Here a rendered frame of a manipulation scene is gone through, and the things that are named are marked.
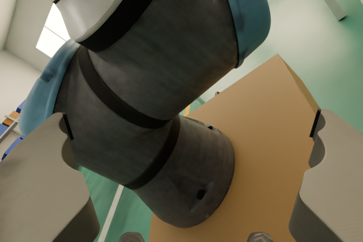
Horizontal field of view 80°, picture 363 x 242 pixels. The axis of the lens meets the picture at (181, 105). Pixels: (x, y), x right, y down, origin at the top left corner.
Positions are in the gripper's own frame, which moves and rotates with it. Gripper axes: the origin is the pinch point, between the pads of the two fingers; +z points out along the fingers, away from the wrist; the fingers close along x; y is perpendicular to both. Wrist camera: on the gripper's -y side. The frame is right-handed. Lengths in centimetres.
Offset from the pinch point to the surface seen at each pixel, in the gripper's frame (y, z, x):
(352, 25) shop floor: 16, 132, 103
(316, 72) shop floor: 41, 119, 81
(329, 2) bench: 4, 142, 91
